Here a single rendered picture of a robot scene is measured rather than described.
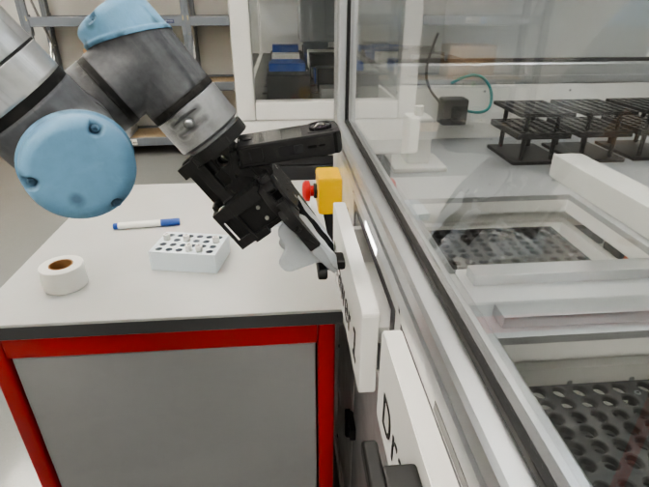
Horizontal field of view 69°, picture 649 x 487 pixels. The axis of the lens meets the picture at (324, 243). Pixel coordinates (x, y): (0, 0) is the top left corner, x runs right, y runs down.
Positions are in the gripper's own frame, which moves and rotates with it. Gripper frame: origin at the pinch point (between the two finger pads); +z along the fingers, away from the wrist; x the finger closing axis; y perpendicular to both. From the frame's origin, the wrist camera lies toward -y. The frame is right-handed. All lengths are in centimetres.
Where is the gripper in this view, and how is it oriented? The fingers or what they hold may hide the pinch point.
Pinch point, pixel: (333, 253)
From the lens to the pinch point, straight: 59.4
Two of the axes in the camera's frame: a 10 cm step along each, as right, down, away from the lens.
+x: 0.8, 4.6, -8.9
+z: 5.8, 7.0, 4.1
